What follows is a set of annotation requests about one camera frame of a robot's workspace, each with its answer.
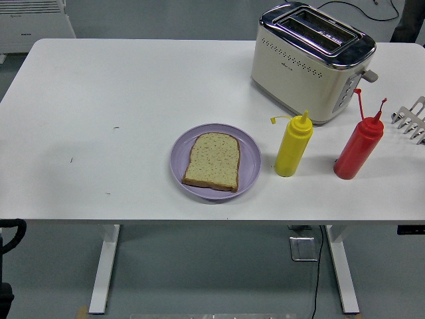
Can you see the red squeeze bottle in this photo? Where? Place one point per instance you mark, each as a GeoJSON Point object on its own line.
{"type": "Point", "coordinates": [358, 149]}

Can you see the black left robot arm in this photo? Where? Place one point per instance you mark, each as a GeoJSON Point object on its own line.
{"type": "Point", "coordinates": [3, 299]}

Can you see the slice of bread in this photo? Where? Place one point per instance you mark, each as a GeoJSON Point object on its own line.
{"type": "Point", "coordinates": [212, 163]}

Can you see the purple round plate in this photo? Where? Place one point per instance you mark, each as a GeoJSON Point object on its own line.
{"type": "Point", "coordinates": [249, 166]}

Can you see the yellow squeeze bottle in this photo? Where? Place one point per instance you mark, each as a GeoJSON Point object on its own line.
{"type": "Point", "coordinates": [292, 149]}

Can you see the cream and chrome toaster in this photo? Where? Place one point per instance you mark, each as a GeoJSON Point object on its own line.
{"type": "Point", "coordinates": [292, 79]}

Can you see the metal floor outlet box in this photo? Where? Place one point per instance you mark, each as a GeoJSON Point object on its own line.
{"type": "Point", "coordinates": [303, 248]}

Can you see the white table leg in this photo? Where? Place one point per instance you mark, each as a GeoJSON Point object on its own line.
{"type": "Point", "coordinates": [104, 266]}
{"type": "Point", "coordinates": [343, 272]}

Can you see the silver metal toast rack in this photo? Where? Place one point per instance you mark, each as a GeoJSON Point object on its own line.
{"type": "Point", "coordinates": [406, 111]}

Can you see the black table control panel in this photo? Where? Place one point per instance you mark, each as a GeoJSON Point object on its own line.
{"type": "Point", "coordinates": [411, 230]}

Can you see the white ribbed appliance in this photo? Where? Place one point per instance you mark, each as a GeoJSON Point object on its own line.
{"type": "Point", "coordinates": [33, 26]}

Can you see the person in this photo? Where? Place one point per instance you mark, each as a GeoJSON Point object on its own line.
{"type": "Point", "coordinates": [408, 23]}

